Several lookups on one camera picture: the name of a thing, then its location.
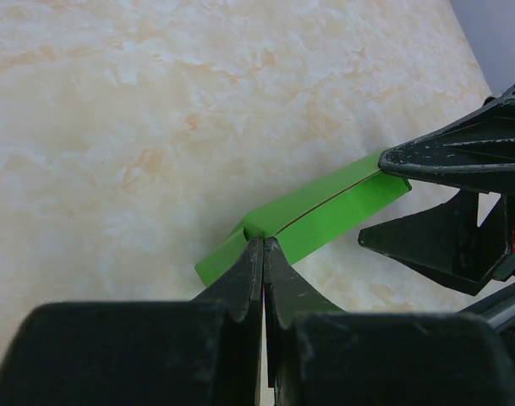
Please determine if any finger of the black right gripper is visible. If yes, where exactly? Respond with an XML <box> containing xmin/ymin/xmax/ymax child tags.
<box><xmin>378</xmin><ymin>83</ymin><xmax>515</xmax><ymax>197</ymax></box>
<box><xmin>359</xmin><ymin>190</ymin><xmax>511</xmax><ymax>295</ymax></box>

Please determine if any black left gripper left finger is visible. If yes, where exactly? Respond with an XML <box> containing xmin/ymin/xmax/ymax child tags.
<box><xmin>194</xmin><ymin>239</ymin><xmax>264</xmax><ymax>405</ymax></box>

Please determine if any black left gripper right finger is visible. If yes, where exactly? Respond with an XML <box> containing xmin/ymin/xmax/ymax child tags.
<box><xmin>262</xmin><ymin>238</ymin><xmax>344</xmax><ymax>405</ymax></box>

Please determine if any green paper box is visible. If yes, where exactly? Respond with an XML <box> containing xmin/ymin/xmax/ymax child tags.
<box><xmin>194</xmin><ymin>151</ymin><xmax>411</xmax><ymax>287</ymax></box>

